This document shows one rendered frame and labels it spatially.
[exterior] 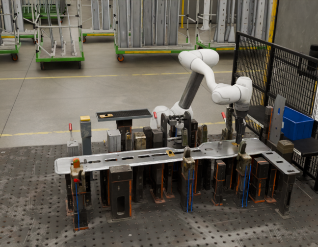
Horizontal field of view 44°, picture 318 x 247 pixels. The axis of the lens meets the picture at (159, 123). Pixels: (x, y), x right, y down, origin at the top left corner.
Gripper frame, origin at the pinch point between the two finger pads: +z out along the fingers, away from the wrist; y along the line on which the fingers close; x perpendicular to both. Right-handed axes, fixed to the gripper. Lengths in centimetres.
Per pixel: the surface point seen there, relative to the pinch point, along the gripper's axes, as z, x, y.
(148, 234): 36, -70, 37
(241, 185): 20.6, -7.9, 23.3
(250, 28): 36, 396, -725
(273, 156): 5.8, 15.2, 18.3
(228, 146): 5.6, -6.2, -1.5
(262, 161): 7.8, 6.7, 20.4
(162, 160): 6, -54, 7
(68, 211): 35, -112, 6
